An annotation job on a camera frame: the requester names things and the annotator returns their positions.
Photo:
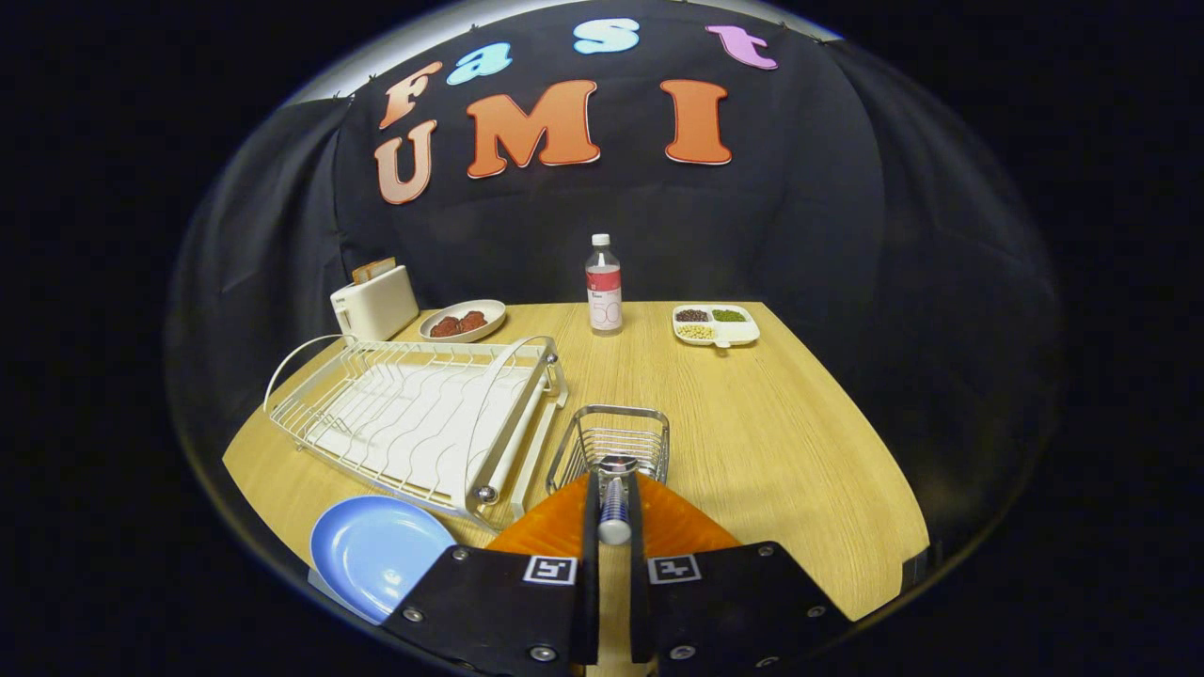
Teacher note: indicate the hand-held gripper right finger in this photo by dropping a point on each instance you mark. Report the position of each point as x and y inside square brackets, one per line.
[638, 602]

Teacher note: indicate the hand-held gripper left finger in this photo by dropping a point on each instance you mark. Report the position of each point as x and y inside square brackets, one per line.
[590, 602]

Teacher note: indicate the blue plate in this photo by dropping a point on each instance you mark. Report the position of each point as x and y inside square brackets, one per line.
[376, 555]

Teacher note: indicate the white divided dish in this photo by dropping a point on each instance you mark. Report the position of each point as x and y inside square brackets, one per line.
[741, 331]

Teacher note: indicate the beige oval plate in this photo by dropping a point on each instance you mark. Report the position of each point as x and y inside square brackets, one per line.
[497, 315]

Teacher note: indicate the pile of yellow beans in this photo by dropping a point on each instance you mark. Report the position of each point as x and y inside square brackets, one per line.
[695, 332]

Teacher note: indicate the pile of dark brown beans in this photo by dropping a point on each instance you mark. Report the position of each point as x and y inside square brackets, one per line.
[692, 315]

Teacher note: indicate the pile of green beans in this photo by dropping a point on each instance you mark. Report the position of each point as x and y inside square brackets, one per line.
[728, 315]

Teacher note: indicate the clear bottle with red label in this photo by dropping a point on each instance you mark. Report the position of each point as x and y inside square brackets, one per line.
[604, 301]

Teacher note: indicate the brown meat piece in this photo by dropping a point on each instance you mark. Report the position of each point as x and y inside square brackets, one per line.
[445, 327]
[473, 321]

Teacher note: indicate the white toaster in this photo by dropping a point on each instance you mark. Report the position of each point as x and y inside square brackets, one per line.
[376, 306]

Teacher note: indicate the toast slice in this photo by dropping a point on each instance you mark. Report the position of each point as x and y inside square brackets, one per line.
[365, 273]
[384, 266]

